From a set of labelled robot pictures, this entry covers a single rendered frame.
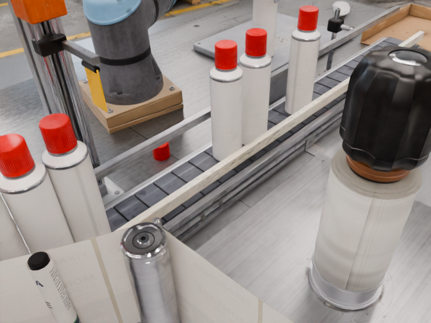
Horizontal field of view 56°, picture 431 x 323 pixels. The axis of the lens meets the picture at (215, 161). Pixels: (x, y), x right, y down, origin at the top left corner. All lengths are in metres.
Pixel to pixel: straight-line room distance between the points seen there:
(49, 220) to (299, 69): 0.50
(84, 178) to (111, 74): 0.42
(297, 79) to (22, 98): 0.67
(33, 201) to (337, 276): 0.34
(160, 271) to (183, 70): 0.82
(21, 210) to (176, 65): 0.75
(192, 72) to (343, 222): 0.75
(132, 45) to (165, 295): 0.58
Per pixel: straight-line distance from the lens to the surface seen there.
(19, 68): 1.27
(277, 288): 0.53
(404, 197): 0.41
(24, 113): 1.04
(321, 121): 0.83
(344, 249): 0.45
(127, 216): 0.63
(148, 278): 0.35
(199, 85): 1.03
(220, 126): 0.65
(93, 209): 0.53
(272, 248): 0.57
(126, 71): 0.88
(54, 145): 0.47
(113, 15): 0.83
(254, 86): 0.66
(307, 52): 0.76
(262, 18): 0.89
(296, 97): 0.80
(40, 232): 0.51
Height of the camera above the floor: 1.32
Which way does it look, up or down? 39 degrees down
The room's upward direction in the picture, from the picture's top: 2 degrees counter-clockwise
